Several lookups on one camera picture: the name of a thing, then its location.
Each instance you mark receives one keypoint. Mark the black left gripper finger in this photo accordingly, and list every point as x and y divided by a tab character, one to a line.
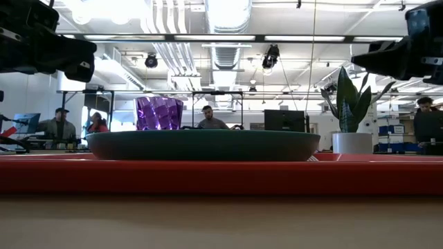
81	72
76	52

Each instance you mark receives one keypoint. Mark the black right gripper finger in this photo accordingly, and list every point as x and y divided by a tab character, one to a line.
387	62
379	46

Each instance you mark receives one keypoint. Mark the purple faceted cup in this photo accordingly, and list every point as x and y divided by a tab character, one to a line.
159	114

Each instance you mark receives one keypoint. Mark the green round plate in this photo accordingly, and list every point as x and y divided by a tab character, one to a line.
204	145

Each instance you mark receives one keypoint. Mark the red plastic tray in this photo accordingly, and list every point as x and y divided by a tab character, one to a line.
221	178

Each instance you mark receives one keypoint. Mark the person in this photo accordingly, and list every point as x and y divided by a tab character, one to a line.
98	125
427	124
211	121
59	128

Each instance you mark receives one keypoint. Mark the green snake plant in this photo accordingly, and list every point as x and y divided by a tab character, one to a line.
349	103

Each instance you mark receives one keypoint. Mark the blue storage box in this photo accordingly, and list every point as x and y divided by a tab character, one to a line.
391	129

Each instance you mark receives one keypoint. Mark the monitor with blue screen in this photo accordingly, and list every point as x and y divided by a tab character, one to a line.
26	124

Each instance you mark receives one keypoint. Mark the white plant pot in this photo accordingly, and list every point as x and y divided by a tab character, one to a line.
352	144

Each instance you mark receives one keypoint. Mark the black computer monitor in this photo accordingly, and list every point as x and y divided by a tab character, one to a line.
284	121

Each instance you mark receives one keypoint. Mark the black overhead light bar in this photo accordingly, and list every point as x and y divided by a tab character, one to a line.
214	38

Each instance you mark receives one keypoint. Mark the black ceiling camera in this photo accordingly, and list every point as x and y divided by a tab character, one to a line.
151	61
270	57

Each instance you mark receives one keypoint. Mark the silver ceiling air duct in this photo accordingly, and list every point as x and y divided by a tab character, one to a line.
226	34

